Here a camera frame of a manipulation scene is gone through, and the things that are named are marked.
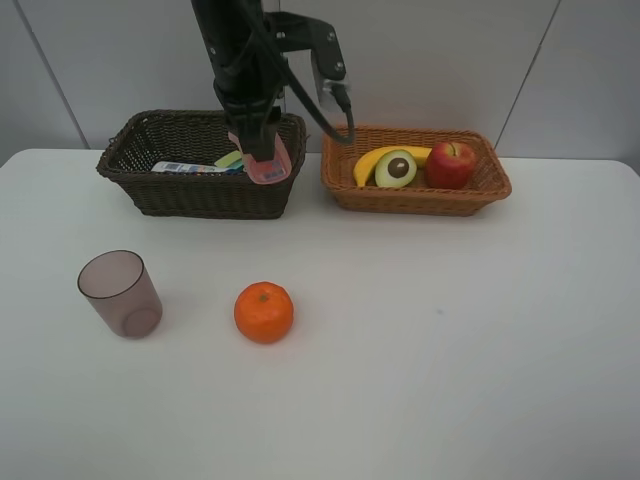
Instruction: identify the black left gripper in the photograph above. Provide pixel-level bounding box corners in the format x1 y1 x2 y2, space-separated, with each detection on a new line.
212 44 282 160

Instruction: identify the pink lotion bottle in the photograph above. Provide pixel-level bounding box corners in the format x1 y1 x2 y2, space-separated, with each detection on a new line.
228 131 292 185

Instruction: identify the black bottle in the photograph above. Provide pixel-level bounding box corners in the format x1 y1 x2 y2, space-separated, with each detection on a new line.
226 167 247 176

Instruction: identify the white blue shampoo bottle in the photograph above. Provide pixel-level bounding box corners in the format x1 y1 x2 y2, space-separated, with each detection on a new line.
151 161 242 175

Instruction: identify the yellow banana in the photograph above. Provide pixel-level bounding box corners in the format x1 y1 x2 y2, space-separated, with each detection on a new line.
353 145 432 187

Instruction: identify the avocado half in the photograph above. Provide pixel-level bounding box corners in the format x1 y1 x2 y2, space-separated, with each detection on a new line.
374 149 418 188

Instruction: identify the orange mandarin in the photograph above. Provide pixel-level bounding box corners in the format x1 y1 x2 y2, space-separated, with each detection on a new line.
234 282 294 344

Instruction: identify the red apple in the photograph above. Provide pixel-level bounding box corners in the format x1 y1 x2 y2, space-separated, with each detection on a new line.
425 142 477 190

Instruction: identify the translucent purple plastic cup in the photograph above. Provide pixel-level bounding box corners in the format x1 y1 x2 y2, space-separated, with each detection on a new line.
77 250 163 339

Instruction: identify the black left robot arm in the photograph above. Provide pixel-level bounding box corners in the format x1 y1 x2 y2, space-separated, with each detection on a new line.
191 0 284 162

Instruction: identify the dark brown wicker basket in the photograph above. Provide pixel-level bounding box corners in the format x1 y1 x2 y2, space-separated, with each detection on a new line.
97 110 307 220

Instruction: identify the tan wicker basket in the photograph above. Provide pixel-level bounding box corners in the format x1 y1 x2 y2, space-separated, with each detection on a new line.
321 126 512 217

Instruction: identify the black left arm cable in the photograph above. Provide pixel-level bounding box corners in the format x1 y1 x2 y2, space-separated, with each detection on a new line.
239 0 357 146

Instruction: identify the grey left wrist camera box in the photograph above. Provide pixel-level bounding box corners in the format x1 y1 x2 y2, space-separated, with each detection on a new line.
265 11 351 111

